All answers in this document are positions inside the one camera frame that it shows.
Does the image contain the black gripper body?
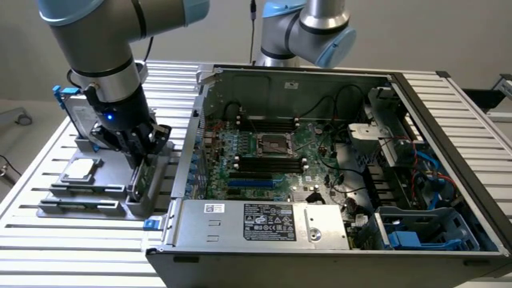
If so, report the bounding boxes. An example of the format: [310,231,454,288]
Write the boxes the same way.
[87,87,162,142]

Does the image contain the green graphics card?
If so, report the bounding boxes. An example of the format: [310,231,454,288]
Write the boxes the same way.
[128,160,160,205]

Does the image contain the silver disk with blue carrier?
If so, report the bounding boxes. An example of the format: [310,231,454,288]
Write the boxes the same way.
[52,85,103,152]

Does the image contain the grey parts rack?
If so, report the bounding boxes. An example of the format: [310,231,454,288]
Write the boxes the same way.
[36,136,178,221]

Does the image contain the silver CPU chip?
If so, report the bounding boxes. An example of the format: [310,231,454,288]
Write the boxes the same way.
[59,158,106,183]

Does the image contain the black long expansion slot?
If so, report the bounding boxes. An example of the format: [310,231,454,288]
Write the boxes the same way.
[227,172,274,181]

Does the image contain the grey chair castor leg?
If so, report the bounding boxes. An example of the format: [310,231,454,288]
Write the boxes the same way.
[0,105,34,125]

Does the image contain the black RAM slot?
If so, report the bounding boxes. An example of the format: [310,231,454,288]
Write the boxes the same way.
[239,122,302,127]
[235,160,310,166]
[235,167,310,173]
[235,164,310,169]
[235,155,310,161]
[239,115,302,120]
[239,125,302,130]
[239,119,302,124]

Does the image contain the blue expansion slot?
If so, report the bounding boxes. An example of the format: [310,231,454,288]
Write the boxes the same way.
[227,179,275,188]

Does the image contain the silver power supply unit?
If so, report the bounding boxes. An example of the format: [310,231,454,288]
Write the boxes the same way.
[162,199,350,251]

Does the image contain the green motherboard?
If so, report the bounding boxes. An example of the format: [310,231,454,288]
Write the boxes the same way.
[191,115,378,208]

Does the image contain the silver chipset heatsink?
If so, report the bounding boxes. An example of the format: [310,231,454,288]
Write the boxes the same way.
[292,191,334,205]

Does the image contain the silver drive cage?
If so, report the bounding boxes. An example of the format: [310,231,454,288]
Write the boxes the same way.
[346,122,426,170]

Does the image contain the blue disk carrier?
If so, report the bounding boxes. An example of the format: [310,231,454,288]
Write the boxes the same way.
[384,230,422,250]

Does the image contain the black open PC case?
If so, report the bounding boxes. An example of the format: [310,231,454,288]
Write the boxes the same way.
[144,63,512,288]

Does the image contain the grey-blue disk bay cage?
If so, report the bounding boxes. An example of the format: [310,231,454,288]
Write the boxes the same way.
[375,205,483,251]

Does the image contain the black and grey side desk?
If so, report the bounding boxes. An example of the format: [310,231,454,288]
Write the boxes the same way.
[462,73,512,122]

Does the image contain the black wrist connector cable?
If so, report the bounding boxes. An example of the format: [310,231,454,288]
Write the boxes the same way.
[66,69,102,107]

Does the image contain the black short looped wire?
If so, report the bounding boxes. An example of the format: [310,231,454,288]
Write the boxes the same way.
[223,100,246,121]

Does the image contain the black forearm cable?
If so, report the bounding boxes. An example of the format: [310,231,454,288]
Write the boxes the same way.
[143,35,155,63]

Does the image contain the CPU socket with metal frame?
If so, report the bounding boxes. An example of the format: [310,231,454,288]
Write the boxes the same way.
[255,131,298,158]

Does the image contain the black floor cable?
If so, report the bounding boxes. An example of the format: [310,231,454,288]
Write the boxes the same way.
[0,154,23,182]

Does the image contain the black hanging arm cable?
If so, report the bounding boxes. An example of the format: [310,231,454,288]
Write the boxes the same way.
[250,0,258,66]

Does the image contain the black thin curled wire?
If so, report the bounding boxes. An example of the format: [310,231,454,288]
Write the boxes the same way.
[326,166,379,194]

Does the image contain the black long arched wire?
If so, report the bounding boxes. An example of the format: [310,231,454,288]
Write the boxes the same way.
[299,83,367,121]

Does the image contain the blue data wire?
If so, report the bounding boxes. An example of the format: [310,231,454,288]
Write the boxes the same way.
[414,148,446,212]

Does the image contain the red wire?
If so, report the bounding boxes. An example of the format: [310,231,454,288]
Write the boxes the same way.
[414,143,458,199]

